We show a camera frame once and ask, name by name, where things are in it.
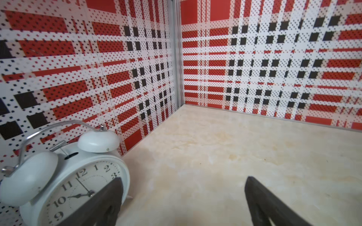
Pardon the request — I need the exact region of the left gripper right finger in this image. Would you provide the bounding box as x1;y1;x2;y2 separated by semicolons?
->
244;176;310;226

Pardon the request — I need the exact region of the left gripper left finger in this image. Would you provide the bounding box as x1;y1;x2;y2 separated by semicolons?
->
58;177;123;226

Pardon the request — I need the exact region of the white alarm clock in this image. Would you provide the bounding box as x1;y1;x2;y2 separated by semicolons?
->
1;123;131;226

